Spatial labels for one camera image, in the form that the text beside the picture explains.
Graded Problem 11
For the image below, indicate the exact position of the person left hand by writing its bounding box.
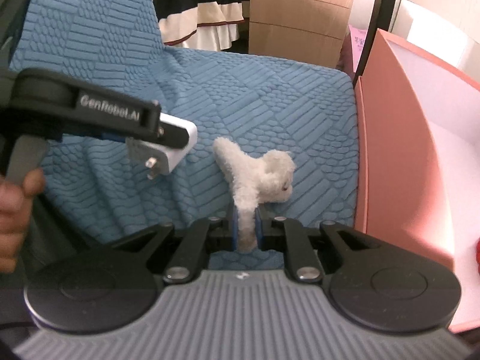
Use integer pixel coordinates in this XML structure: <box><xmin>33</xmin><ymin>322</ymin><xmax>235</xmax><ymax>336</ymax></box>
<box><xmin>0</xmin><ymin>168</ymin><xmax>46</xmax><ymax>273</ymax></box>

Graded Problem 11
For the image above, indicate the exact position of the white fluffy hair claw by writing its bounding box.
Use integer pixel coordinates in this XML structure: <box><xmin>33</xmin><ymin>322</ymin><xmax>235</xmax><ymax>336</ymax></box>
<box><xmin>212</xmin><ymin>137</ymin><xmax>296</xmax><ymax>252</ymax></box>

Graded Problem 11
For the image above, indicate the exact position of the striped bed cover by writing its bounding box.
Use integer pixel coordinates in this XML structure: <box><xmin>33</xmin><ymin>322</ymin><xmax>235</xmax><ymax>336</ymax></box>
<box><xmin>152</xmin><ymin>0</ymin><xmax>250</xmax><ymax>51</ymax></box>

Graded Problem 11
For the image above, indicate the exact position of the wooden drawer cabinet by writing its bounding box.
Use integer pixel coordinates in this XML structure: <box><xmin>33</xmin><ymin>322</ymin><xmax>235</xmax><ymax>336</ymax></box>
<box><xmin>248</xmin><ymin>0</ymin><xmax>353</xmax><ymax>68</ymax></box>

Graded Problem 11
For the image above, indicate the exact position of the pink paper bag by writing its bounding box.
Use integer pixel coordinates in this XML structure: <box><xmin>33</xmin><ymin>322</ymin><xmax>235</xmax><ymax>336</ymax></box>
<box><xmin>337</xmin><ymin>25</ymin><xmax>368</xmax><ymax>79</ymax></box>

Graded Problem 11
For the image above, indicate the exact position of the blue textured chair cover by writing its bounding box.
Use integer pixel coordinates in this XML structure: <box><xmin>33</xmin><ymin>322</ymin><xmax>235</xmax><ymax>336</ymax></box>
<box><xmin>12</xmin><ymin>0</ymin><xmax>359</xmax><ymax>262</ymax></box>

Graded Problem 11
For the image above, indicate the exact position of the red devil figurine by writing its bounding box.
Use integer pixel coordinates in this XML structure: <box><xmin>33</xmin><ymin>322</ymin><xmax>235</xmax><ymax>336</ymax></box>
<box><xmin>476</xmin><ymin>239</ymin><xmax>480</xmax><ymax>267</ymax></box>

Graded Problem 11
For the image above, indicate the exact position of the pink cardboard box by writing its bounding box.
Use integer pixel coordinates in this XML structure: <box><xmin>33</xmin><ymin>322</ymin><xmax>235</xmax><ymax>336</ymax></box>
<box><xmin>355</xmin><ymin>30</ymin><xmax>479</xmax><ymax>332</ymax></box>

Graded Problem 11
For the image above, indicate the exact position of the white plug adapter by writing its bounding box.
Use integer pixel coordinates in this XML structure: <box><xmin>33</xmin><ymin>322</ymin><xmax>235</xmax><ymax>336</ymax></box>
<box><xmin>125</xmin><ymin>113</ymin><xmax>198</xmax><ymax>180</ymax></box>

